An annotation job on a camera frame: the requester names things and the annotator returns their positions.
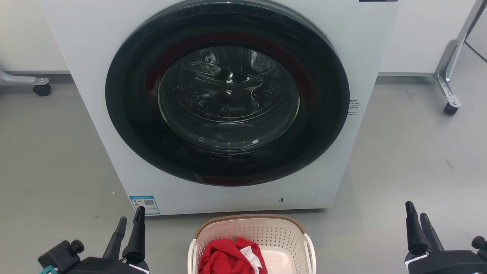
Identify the black round washer door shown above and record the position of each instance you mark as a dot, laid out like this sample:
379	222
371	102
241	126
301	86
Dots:
129	114

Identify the tall silver metal stand leg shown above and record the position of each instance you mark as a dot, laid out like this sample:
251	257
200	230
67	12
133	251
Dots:
443	72

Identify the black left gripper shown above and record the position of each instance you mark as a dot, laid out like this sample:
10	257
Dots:
91	266

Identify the white round filter cover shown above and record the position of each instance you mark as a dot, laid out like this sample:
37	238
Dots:
300	198

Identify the red garment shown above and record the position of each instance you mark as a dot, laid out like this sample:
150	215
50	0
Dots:
218	258

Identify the cream perforated laundry basket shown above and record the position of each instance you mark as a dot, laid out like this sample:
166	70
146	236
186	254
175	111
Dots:
266	231

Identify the low silver metal stand leg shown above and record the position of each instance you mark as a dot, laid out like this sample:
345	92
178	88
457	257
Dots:
19	80

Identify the white garment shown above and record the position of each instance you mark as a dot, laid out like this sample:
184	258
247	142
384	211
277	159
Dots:
250	254

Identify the blue energy label sticker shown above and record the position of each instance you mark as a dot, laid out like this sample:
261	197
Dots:
151	204

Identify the black caster wheel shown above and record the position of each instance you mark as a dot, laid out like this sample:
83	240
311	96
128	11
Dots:
42	90
451	109

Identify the small printed text sticker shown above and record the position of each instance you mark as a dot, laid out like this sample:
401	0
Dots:
353	106

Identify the white front-load washing machine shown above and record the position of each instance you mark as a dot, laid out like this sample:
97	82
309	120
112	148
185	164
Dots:
359	57

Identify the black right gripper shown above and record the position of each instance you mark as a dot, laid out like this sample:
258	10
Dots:
445	264

